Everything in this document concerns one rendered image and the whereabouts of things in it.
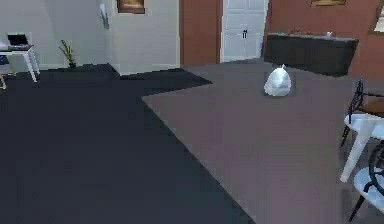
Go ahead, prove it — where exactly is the open laptop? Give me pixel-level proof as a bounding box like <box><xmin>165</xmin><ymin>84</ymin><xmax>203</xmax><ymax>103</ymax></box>
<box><xmin>6</xmin><ymin>32</ymin><xmax>34</xmax><ymax>52</ymax></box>

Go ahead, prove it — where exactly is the white garbage bag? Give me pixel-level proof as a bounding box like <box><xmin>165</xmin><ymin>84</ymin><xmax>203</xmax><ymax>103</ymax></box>
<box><xmin>263</xmin><ymin>64</ymin><xmax>292</xmax><ymax>98</ymax></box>

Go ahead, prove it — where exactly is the black chair white seat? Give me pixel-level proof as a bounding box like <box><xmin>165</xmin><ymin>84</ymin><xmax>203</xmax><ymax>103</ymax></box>
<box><xmin>340</xmin><ymin>78</ymin><xmax>384</xmax><ymax>148</ymax></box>
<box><xmin>348</xmin><ymin>141</ymin><xmax>384</xmax><ymax>223</ymax></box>

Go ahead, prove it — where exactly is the white desk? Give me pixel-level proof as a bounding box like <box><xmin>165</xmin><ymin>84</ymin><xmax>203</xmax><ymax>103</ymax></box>
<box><xmin>0</xmin><ymin>45</ymin><xmax>41</xmax><ymax>83</ymax></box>

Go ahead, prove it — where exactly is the dark long sideboard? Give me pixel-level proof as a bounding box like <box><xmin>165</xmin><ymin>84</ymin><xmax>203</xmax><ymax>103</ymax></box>
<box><xmin>262</xmin><ymin>32</ymin><xmax>360</xmax><ymax>78</ymax></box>

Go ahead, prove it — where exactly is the brown framed picture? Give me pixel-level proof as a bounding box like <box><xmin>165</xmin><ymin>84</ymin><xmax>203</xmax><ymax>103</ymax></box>
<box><xmin>116</xmin><ymin>0</ymin><xmax>146</xmax><ymax>15</ymax></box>

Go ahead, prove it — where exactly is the green house plant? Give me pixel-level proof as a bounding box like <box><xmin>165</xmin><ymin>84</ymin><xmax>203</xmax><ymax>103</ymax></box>
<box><xmin>58</xmin><ymin>39</ymin><xmax>77</xmax><ymax>69</ymax></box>

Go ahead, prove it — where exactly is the gold framed picture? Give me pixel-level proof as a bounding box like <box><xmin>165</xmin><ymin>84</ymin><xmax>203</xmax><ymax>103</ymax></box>
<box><xmin>310</xmin><ymin>0</ymin><xmax>347</xmax><ymax>7</ymax></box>

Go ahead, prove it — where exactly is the white panelled door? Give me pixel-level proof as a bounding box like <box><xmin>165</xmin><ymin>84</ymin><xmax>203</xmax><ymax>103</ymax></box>
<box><xmin>220</xmin><ymin>0</ymin><xmax>270</xmax><ymax>63</ymax></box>

